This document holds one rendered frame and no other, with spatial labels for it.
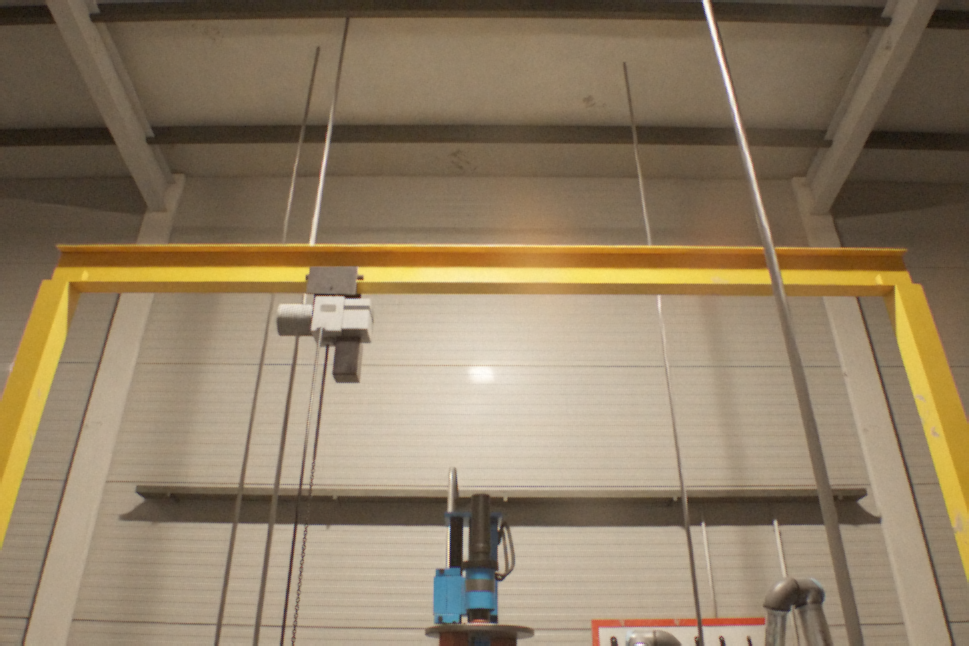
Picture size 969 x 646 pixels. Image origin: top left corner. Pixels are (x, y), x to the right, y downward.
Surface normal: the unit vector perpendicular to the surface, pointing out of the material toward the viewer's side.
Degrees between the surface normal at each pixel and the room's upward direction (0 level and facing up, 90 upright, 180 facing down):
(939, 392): 90
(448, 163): 173
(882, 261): 90
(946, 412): 90
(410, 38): 173
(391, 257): 90
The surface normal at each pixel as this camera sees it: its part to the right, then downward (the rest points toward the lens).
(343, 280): 0.00, -0.49
